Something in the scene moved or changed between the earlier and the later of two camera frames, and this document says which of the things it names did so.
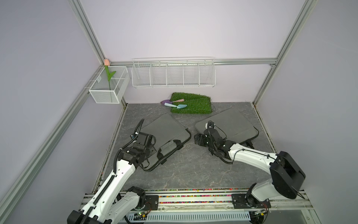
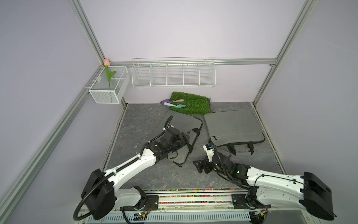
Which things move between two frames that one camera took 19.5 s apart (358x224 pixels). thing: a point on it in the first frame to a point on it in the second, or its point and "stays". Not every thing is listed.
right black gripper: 200,141 to 205,163
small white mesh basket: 104,91 stays
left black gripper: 152,150 to 183,140
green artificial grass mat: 196,103 stays
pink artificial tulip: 107,63 stays
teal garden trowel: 179,106 stays
